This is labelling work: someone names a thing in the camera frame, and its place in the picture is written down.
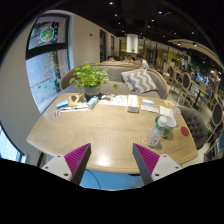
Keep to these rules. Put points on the grey tufted chair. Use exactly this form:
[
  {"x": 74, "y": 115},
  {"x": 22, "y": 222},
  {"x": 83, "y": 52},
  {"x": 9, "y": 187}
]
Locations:
[{"x": 196, "y": 126}]

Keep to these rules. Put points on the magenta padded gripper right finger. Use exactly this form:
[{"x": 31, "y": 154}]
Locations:
[{"x": 152, "y": 166}]

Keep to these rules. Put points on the green potted plant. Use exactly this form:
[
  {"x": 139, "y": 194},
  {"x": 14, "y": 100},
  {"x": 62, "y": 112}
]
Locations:
[{"x": 90, "y": 77}]

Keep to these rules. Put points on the white and green paper cup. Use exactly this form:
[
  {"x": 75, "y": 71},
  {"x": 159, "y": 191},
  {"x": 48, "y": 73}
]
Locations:
[{"x": 166, "y": 124}]

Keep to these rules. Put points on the clear plastic water bottle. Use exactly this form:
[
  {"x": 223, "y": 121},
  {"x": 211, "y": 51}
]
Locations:
[{"x": 157, "y": 132}]

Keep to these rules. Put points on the red round coaster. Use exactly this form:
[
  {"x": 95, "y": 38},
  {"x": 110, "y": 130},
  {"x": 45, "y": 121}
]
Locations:
[{"x": 184, "y": 131}]

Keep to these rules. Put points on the grey curved sofa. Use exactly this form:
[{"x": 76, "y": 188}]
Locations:
[{"x": 119, "y": 82}]

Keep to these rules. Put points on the wooden round-back chair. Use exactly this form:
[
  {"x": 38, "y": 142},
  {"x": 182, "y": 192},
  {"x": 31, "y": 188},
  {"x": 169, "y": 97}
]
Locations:
[{"x": 185, "y": 89}]

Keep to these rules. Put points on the small blue white box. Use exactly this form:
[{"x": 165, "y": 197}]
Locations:
[{"x": 62, "y": 104}]

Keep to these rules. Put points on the blue tissue pack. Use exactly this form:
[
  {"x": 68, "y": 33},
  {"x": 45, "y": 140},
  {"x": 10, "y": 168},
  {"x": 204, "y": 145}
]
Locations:
[{"x": 92, "y": 102}]

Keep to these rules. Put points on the open white brochure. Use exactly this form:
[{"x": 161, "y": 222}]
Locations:
[{"x": 113, "y": 100}]

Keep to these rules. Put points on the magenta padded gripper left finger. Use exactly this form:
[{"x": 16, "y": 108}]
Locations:
[{"x": 71, "y": 166}]

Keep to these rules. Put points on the light wooden table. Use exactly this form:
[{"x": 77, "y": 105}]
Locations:
[{"x": 111, "y": 131}]

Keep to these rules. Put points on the white menu booklet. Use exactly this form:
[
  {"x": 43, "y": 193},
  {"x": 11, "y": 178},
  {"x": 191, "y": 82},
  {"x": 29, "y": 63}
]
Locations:
[{"x": 133, "y": 104}]

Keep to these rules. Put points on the white leaflet with blue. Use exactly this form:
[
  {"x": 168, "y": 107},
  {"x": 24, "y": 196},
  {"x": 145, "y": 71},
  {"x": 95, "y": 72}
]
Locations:
[{"x": 148, "y": 105}]

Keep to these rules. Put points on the grey zigzag patterned cushion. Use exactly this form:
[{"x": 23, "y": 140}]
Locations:
[{"x": 139, "y": 81}]

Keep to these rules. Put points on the white paper napkin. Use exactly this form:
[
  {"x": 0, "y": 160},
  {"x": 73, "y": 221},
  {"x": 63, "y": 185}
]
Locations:
[{"x": 166, "y": 111}]

